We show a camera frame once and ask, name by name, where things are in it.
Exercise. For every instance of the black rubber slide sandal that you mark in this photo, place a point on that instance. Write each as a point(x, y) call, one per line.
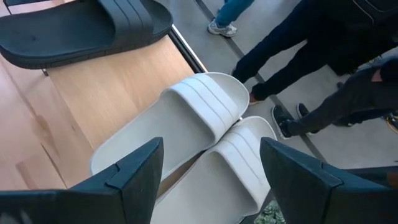
point(62, 40)

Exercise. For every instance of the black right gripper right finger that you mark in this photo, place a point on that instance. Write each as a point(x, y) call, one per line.
point(304, 199)

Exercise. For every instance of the green artificial succulent plant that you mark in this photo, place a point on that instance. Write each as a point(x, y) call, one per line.
point(270, 216)

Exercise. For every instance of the person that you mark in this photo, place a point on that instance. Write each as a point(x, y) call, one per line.
point(280, 46)
point(230, 12)
point(342, 99)

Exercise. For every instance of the white rubber slide sandal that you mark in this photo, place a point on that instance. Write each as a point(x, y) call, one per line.
point(224, 186)
point(174, 124)

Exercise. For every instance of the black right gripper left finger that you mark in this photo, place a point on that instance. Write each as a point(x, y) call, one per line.
point(124, 202)

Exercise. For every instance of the black-framed wooden shoe shelf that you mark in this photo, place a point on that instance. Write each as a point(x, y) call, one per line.
point(118, 90)

